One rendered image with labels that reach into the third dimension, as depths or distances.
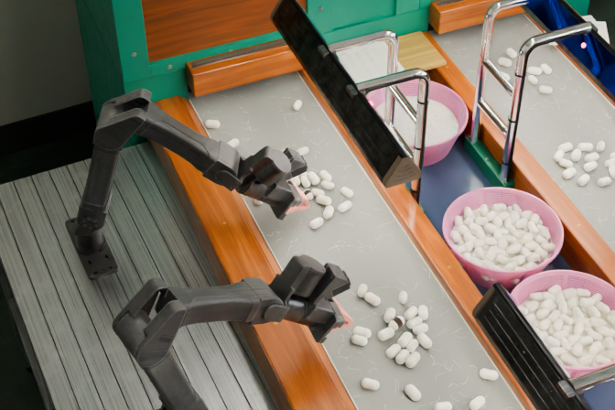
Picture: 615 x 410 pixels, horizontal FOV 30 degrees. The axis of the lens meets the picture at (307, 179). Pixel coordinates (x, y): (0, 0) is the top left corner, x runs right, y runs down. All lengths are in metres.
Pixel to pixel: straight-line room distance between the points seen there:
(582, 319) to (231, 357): 0.73
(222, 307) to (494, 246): 0.78
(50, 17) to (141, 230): 1.22
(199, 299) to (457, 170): 1.03
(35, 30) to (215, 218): 1.38
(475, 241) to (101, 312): 0.84
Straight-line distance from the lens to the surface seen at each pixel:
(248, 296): 2.07
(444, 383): 2.32
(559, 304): 2.49
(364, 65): 2.98
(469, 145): 2.87
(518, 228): 2.64
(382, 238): 2.57
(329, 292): 2.18
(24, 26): 3.76
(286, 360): 2.31
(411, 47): 3.06
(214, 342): 2.47
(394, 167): 2.22
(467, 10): 3.09
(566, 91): 3.03
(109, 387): 2.43
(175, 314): 1.95
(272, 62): 2.90
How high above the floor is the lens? 2.58
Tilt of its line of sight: 43 degrees down
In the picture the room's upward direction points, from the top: 1 degrees counter-clockwise
